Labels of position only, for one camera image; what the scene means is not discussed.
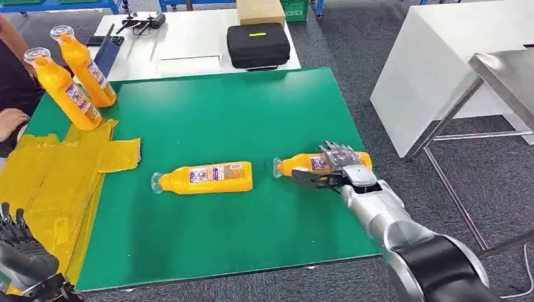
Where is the black carrying case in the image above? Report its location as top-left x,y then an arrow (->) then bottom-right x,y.
226,23 -> 291,72

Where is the white desk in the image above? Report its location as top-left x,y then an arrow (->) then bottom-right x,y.
370,0 -> 534,159

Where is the white table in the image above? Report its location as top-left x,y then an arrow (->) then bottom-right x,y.
72,8 -> 302,83

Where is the cardboard box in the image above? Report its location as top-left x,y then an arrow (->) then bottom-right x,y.
236,0 -> 287,26

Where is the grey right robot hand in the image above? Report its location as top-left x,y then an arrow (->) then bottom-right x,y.
319,140 -> 378,188

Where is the white cable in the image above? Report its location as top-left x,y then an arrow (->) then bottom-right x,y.
498,243 -> 534,300

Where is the steel bench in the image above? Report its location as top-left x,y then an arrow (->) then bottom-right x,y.
404,49 -> 534,259

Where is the orange drink bottle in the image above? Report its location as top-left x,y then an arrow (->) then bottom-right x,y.
273,152 -> 373,179
50,25 -> 118,108
23,47 -> 103,131
151,161 -> 254,196

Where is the person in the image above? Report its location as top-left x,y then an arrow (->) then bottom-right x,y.
0,14 -> 47,159

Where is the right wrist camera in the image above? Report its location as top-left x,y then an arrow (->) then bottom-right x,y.
291,167 -> 345,193

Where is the black phone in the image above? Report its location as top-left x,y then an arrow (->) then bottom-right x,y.
86,35 -> 125,47

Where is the blue rack frame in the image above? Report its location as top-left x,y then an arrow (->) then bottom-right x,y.
157,0 -> 239,13
0,0 -> 124,16

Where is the white paper sheet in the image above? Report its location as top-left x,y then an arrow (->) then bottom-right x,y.
158,55 -> 222,79

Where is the yellow plastic sheet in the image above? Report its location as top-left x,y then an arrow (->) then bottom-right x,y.
0,120 -> 142,297

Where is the black handheld device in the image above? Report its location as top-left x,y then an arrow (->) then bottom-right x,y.
116,11 -> 166,35

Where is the green mat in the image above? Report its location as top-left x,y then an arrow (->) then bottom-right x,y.
25,67 -> 381,293

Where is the green crate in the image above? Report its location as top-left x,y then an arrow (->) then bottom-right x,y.
280,0 -> 310,23

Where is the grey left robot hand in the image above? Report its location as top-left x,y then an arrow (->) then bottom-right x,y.
0,202 -> 60,293

